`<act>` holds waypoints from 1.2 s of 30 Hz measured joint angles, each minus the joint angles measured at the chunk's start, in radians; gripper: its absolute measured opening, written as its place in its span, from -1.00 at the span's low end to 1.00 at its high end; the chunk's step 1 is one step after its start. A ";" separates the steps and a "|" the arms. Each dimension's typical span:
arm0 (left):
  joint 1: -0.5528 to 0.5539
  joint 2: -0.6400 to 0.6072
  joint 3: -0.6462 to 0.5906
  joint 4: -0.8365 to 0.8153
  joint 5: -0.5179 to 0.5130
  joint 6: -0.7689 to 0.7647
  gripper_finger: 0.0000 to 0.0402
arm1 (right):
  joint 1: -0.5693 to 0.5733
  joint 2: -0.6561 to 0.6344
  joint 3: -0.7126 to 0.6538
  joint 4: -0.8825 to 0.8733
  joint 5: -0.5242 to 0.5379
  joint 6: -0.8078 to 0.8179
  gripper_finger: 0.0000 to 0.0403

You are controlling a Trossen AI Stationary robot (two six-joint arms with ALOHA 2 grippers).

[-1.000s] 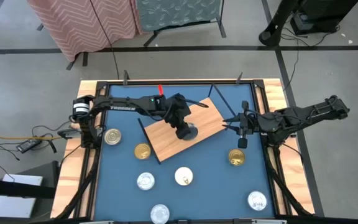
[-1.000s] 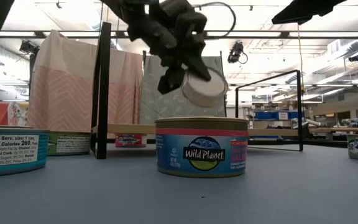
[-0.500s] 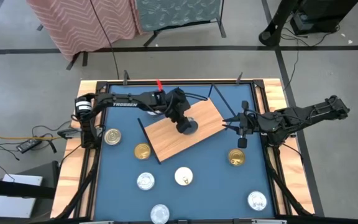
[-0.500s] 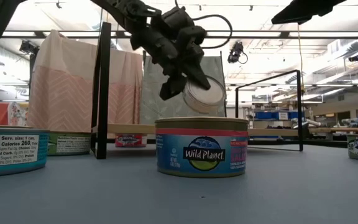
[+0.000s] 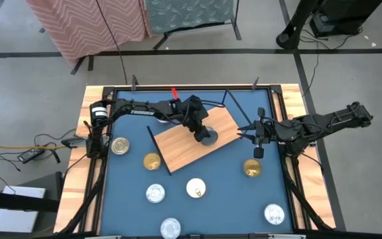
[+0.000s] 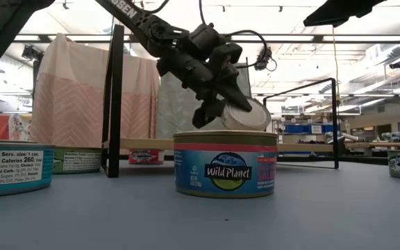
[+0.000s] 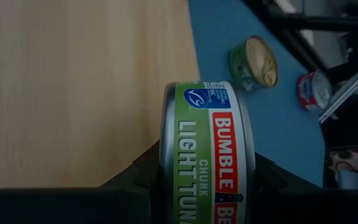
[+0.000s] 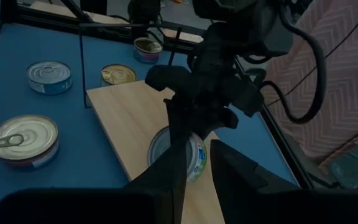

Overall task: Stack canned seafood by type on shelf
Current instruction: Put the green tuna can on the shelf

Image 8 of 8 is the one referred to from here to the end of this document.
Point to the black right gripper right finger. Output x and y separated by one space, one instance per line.
235 174

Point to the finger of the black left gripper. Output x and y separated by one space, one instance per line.
177 118
216 121

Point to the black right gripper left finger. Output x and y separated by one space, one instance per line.
169 174

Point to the silver can white green label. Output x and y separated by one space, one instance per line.
162 146

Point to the silver can teal label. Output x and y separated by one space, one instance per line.
48 74

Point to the pull-tab can blue red label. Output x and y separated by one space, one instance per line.
23 140

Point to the gold lid can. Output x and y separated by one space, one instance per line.
118 74

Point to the beige-lid can blue pink label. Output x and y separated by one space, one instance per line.
148 46

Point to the pink chevron cloth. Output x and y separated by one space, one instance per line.
346 77

